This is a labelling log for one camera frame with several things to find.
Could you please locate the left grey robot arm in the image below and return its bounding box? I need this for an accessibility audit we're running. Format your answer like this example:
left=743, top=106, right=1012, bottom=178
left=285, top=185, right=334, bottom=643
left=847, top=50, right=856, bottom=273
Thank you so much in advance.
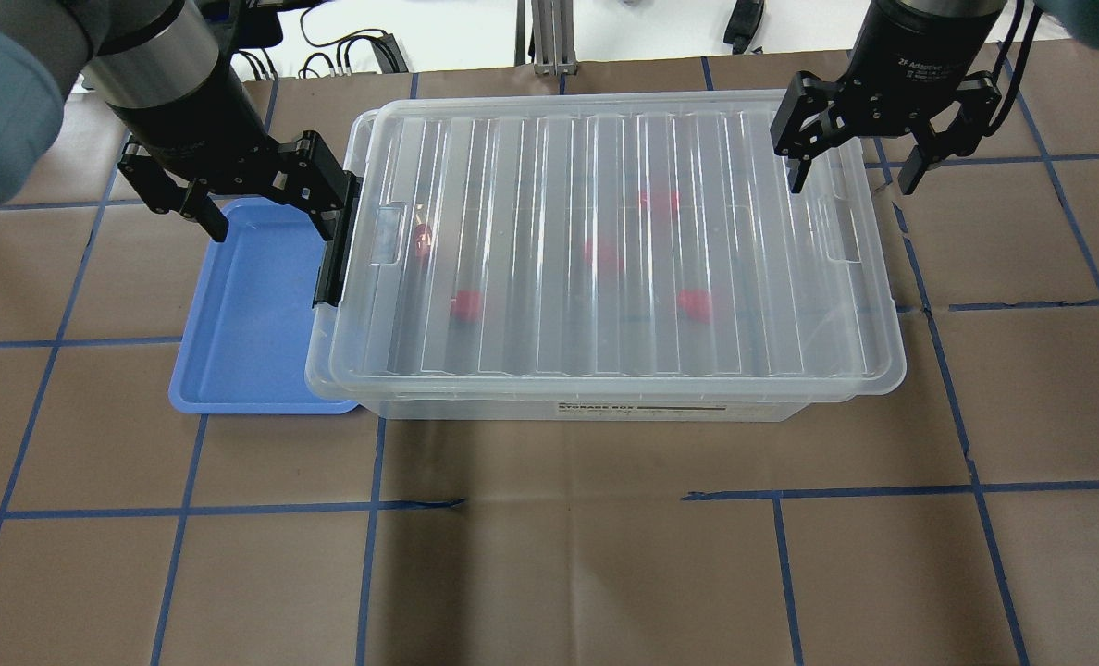
left=0, top=1, right=360, bottom=306

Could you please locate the clear plastic storage box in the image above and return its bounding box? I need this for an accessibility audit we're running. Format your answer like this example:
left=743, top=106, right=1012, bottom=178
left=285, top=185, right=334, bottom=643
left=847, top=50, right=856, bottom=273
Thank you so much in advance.
left=314, top=102, right=893, bottom=424

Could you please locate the blue plastic tray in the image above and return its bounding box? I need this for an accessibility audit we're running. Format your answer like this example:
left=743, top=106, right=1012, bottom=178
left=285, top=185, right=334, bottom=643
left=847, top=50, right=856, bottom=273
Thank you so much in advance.
left=168, top=198, right=358, bottom=414

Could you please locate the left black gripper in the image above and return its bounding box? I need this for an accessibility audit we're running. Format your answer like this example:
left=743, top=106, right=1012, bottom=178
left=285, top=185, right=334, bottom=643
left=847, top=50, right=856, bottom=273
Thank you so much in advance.
left=110, top=70, right=360, bottom=307

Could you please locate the aluminium frame post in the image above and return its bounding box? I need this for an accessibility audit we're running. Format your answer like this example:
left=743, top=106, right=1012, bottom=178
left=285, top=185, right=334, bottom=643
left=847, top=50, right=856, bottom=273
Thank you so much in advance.
left=514, top=1, right=578, bottom=77

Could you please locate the clear plastic box lid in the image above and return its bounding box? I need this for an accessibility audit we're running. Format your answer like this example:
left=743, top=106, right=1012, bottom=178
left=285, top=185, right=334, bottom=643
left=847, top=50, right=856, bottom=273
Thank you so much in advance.
left=306, top=90, right=908, bottom=404

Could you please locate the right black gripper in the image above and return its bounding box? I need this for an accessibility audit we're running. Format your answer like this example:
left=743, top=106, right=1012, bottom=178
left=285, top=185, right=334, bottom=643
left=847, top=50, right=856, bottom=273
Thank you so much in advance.
left=771, top=1, right=1004, bottom=195

